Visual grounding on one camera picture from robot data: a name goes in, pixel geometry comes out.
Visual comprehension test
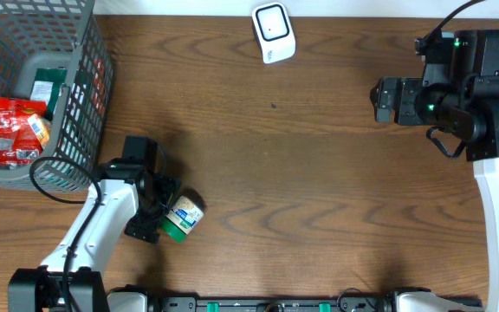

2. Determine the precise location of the green lidded jar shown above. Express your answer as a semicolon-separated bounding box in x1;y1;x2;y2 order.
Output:
160;196;204;243

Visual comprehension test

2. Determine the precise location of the red snack bag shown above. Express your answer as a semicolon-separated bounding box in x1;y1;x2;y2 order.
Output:
0;97;51;168

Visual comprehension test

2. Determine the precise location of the green white glove pack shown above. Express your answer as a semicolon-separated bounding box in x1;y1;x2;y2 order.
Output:
29;67;67;120

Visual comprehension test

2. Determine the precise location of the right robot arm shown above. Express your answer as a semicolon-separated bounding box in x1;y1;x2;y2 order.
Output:
370;29;499;311

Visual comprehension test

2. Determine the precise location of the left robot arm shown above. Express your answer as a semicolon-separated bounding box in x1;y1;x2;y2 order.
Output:
8;159;180;311

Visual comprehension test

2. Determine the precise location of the white barcode scanner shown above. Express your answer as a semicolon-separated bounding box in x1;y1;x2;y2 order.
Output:
251;2;296;64

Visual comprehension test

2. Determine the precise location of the grey plastic basket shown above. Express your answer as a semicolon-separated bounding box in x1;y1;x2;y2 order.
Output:
0;0;113;192

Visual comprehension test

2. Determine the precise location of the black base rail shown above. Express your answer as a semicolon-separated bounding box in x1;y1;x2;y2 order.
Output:
106;285;484;312

